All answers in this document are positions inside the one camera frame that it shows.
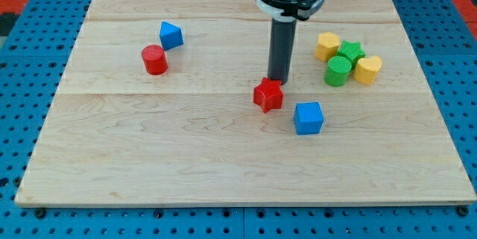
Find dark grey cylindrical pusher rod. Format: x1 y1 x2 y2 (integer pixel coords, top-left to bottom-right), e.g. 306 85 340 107
268 19 297 85

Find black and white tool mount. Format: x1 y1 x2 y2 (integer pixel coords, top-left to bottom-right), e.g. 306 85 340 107
256 0 325 22

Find red star block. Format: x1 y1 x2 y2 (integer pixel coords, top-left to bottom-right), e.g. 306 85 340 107
253 77 283 113

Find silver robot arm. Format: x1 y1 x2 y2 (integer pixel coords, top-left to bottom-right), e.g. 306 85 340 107
255 0 325 84

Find green star block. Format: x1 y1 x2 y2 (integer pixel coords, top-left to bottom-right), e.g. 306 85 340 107
336 40 366 69

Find yellow hexagon block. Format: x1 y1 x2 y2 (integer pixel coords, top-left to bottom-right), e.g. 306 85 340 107
315 32 341 62

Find green cylinder block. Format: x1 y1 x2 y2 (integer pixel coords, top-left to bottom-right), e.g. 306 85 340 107
323 56 352 87

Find blue cube block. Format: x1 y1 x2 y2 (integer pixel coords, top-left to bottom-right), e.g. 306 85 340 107
294 102 324 135

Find yellow heart block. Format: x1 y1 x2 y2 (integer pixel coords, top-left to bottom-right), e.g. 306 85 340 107
353 56 382 86

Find blue triangular prism block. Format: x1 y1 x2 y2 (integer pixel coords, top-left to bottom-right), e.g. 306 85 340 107
159 22 183 51

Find red cylinder block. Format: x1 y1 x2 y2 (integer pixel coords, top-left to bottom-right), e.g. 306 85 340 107
141 45 168 75

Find light wooden board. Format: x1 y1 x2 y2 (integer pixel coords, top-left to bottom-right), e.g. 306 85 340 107
15 0 476 208

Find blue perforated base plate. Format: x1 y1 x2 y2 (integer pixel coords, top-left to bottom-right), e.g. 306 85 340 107
1 0 476 238

